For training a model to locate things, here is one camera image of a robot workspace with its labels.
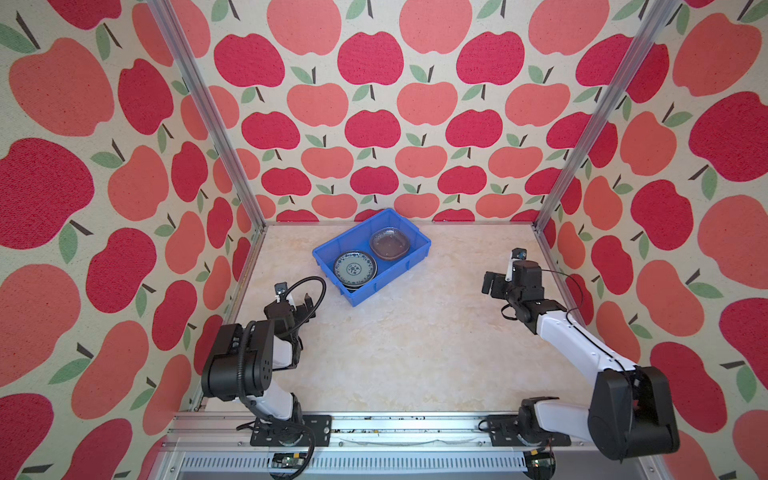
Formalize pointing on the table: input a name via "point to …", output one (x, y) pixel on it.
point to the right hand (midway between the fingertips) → (508, 277)
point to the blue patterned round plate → (355, 270)
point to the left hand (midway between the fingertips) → (297, 297)
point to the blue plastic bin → (358, 239)
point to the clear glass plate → (389, 243)
